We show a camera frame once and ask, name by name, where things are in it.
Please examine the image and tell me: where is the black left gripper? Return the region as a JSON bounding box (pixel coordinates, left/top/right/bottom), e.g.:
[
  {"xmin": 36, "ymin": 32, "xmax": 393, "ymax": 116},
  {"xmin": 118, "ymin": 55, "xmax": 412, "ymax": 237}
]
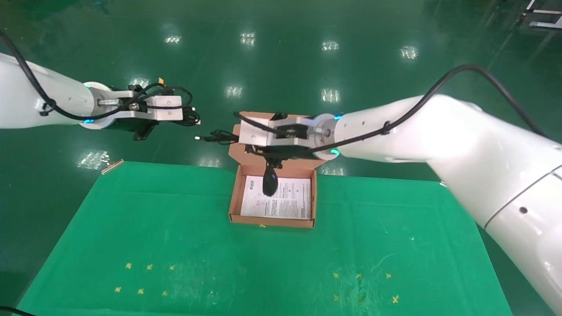
[{"xmin": 105, "ymin": 119, "xmax": 156, "ymax": 141}]

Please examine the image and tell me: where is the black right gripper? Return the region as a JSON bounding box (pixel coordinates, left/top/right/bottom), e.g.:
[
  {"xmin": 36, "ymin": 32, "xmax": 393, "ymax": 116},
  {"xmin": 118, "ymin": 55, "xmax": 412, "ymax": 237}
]
[{"xmin": 210, "ymin": 112, "xmax": 314, "ymax": 161}]

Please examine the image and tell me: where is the black data cable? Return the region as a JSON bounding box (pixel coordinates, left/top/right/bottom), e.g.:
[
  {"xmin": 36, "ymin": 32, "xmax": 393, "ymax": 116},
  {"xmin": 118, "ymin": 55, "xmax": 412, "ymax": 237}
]
[{"xmin": 173, "ymin": 105, "xmax": 202, "ymax": 128}]

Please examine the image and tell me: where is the black wired mouse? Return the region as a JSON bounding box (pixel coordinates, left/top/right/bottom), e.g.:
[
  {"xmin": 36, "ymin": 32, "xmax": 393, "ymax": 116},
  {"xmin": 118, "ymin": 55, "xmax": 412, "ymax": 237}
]
[{"xmin": 195, "ymin": 129, "xmax": 281, "ymax": 197}]

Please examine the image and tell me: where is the open orange cardboard box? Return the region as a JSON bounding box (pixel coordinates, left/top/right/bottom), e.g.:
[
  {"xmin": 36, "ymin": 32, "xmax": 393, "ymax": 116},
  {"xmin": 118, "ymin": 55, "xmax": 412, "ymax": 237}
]
[{"xmin": 228, "ymin": 111, "xmax": 328, "ymax": 229}]

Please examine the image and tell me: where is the metal binder clip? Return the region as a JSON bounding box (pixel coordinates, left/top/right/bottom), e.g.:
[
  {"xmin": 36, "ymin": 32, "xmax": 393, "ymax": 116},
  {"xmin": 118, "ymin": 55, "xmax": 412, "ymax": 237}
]
[{"xmin": 101, "ymin": 159, "xmax": 125, "ymax": 175}]

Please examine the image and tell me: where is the white printed instruction sheet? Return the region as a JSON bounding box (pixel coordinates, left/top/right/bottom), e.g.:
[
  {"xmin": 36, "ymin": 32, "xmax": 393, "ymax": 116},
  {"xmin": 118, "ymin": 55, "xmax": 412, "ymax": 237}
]
[{"xmin": 240, "ymin": 176, "xmax": 312, "ymax": 220}]

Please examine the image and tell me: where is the green table mat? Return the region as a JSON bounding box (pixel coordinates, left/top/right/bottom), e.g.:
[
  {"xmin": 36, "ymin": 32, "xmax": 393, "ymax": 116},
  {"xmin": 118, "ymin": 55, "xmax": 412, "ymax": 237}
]
[{"xmin": 13, "ymin": 162, "xmax": 514, "ymax": 316}]

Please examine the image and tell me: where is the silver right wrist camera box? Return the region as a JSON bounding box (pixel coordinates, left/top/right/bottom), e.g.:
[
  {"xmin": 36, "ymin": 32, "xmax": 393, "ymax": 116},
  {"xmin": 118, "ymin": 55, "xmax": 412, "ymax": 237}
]
[{"xmin": 238, "ymin": 117, "xmax": 328, "ymax": 149}]

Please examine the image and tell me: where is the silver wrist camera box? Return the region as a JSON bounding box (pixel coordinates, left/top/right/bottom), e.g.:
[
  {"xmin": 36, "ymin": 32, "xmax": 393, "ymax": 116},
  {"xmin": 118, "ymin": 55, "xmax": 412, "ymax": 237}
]
[
  {"xmin": 99, "ymin": 90, "xmax": 184, "ymax": 122},
  {"xmin": 238, "ymin": 117, "xmax": 328, "ymax": 149}
]

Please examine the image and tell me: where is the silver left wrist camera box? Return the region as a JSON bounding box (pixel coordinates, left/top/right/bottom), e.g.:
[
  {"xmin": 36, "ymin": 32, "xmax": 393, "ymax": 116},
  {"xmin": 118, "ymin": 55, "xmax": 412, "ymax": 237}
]
[{"xmin": 99, "ymin": 90, "xmax": 184, "ymax": 122}]

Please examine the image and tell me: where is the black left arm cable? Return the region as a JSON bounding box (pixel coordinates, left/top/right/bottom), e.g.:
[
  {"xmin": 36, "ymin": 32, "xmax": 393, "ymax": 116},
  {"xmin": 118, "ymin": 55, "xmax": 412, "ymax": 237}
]
[{"xmin": 0, "ymin": 30, "xmax": 194, "ymax": 122}]

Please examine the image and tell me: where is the white metal frame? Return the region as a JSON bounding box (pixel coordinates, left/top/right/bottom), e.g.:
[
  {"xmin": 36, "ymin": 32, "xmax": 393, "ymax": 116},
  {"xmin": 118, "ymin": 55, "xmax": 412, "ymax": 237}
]
[{"xmin": 516, "ymin": 0, "xmax": 562, "ymax": 30}]

